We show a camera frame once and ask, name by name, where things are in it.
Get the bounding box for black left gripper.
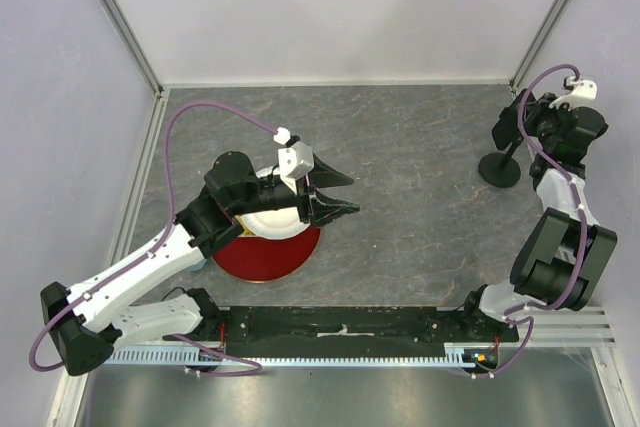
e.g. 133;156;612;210
231;152;360;228

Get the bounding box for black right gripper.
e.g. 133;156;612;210
518;93;575;152

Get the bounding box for black smartphone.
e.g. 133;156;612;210
491;107;519;151

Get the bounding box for black phone stand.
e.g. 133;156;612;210
478;131;523;188

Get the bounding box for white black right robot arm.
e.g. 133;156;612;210
457;92;617;341

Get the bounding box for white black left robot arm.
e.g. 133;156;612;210
40;147;360;376

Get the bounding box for white paper plate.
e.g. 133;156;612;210
241;166;314;241

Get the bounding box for red round tray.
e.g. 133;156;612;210
212;227;321;283

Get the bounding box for light blue mug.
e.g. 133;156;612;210
191;259;207;272

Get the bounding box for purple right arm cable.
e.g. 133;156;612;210
467;64;587;380

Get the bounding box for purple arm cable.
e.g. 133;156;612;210
467;64;587;380
28;100;281;377

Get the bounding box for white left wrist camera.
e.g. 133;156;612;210
273;127;314;181

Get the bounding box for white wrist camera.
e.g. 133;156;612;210
549;77;598;110
273;127;314;181

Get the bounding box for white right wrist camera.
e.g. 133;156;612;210
549;77;598;110

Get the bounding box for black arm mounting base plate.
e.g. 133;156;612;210
188;306;519;358

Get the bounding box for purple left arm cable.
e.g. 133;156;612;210
28;100;281;377

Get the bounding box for grey slotted cable duct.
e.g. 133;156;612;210
106;344;489;368

